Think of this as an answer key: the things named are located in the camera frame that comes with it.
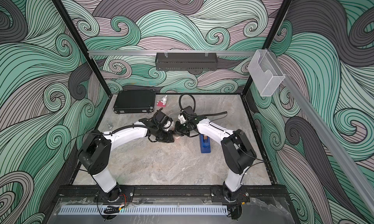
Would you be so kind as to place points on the blue tape dispenser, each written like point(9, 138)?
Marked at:
point(204, 144)

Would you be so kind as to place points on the small pink white figurine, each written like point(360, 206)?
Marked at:
point(163, 102)

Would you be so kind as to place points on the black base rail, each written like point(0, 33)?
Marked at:
point(216, 193)

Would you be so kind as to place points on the white slotted cable duct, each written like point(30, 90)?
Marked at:
point(146, 210)

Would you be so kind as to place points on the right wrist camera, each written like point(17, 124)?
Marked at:
point(182, 119)

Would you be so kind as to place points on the black hard case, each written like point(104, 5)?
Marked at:
point(134, 101)

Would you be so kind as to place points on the aluminium wall rail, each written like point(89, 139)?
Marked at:
point(240, 53)

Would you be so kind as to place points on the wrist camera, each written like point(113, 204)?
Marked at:
point(168, 125)
point(182, 119)

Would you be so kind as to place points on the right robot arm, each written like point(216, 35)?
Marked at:
point(238, 152)

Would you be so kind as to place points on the clear acrylic wall bin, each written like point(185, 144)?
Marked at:
point(266, 72)

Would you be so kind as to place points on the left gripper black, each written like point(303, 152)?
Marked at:
point(168, 139)

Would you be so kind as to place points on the black perforated wall shelf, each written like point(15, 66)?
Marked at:
point(192, 62)

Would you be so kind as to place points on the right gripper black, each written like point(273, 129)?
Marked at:
point(177, 129)

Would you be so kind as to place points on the orange ceramic mug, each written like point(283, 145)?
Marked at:
point(176, 137)

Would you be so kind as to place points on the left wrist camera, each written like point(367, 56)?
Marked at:
point(168, 125)

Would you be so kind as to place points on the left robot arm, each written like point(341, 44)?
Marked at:
point(96, 149)

